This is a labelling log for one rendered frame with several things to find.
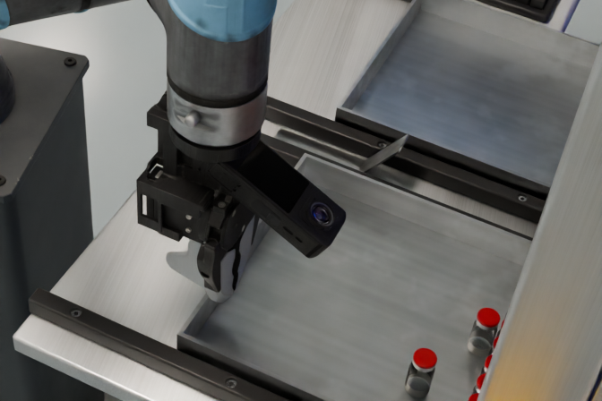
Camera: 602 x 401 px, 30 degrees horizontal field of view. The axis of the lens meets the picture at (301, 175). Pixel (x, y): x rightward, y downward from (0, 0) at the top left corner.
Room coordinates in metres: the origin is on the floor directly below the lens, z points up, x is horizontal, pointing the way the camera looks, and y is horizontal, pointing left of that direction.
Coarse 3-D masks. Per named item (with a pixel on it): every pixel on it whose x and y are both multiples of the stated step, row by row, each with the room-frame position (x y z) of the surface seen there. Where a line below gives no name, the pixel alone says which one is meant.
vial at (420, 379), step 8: (416, 368) 0.57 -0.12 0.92; (432, 368) 0.57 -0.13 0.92; (408, 376) 0.57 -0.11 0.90; (416, 376) 0.57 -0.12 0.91; (424, 376) 0.57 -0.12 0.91; (432, 376) 0.57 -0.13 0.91; (408, 384) 0.57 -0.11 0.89; (416, 384) 0.57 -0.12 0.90; (424, 384) 0.57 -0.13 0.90; (408, 392) 0.57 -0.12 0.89; (416, 392) 0.57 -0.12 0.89; (424, 392) 0.57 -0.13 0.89
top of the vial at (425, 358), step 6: (420, 348) 0.59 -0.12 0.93; (426, 348) 0.59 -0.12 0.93; (414, 354) 0.58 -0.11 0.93; (420, 354) 0.58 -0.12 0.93; (426, 354) 0.58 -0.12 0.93; (432, 354) 0.58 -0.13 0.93; (414, 360) 0.57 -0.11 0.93; (420, 360) 0.57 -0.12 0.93; (426, 360) 0.58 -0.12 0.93; (432, 360) 0.58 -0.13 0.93; (420, 366) 0.57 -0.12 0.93; (426, 366) 0.57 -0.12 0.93; (432, 366) 0.57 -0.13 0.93
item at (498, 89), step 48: (432, 0) 1.13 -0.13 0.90; (384, 48) 1.02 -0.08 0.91; (432, 48) 1.06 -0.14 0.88; (480, 48) 1.07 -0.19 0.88; (528, 48) 1.08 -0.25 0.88; (576, 48) 1.07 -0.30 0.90; (384, 96) 0.97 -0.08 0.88; (432, 96) 0.98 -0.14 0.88; (480, 96) 0.99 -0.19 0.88; (528, 96) 1.00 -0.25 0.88; (576, 96) 1.01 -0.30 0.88; (432, 144) 0.86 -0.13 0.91; (480, 144) 0.90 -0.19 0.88; (528, 144) 0.91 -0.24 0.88; (528, 192) 0.82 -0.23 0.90
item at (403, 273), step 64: (384, 192) 0.79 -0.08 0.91; (256, 256) 0.71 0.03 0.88; (320, 256) 0.72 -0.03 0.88; (384, 256) 0.73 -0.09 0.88; (448, 256) 0.74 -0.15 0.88; (512, 256) 0.74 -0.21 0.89; (192, 320) 0.60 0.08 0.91; (256, 320) 0.63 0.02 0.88; (320, 320) 0.64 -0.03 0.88; (384, 320) 0.65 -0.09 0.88; (448, 320) 0.66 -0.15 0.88; (256, 384) 0.55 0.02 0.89; (320, 384) 0.57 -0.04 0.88; (384, 384) 0.58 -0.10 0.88; (448, 384) 0.59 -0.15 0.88
